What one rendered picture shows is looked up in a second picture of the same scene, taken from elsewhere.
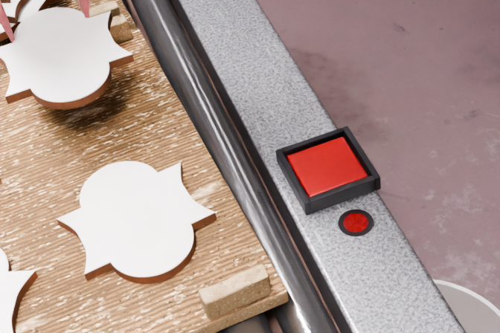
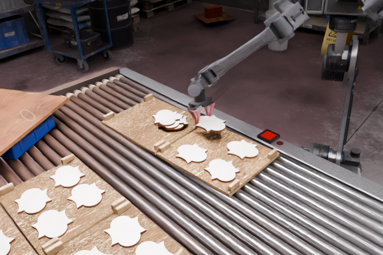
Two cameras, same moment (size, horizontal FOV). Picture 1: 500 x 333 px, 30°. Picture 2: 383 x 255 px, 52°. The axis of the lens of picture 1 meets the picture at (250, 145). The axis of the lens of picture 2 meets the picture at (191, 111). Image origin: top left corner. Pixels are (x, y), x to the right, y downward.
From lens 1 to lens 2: 1.19 m
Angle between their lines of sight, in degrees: 28
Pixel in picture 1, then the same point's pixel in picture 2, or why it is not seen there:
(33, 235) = (223, 157)
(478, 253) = not seen: hidden behind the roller
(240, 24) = (227, 118)
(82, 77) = (220, 125)
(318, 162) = (267, 135)
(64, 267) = (235, 160)
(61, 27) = (206, 119)
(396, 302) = (296, 151)
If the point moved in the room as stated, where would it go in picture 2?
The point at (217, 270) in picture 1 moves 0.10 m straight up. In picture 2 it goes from (264, 153) to (265, 134)
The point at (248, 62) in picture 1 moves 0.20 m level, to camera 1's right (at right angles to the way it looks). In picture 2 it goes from (235, 124) to (266, 112)
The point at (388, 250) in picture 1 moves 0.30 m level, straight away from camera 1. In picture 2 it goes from (289, 145) to (258, 114)
